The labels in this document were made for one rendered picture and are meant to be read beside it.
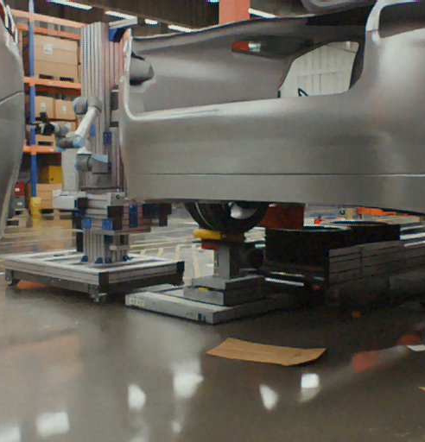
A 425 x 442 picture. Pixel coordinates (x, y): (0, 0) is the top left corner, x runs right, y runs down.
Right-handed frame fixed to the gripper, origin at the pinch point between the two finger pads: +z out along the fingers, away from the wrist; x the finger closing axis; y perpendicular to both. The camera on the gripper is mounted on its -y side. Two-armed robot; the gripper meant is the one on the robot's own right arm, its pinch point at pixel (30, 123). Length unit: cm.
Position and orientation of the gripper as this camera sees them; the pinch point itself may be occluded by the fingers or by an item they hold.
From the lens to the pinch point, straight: 455.0
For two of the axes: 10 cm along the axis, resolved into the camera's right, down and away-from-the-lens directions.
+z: -4.7, 0.7, -8.8
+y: -1.2, 9.8, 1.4
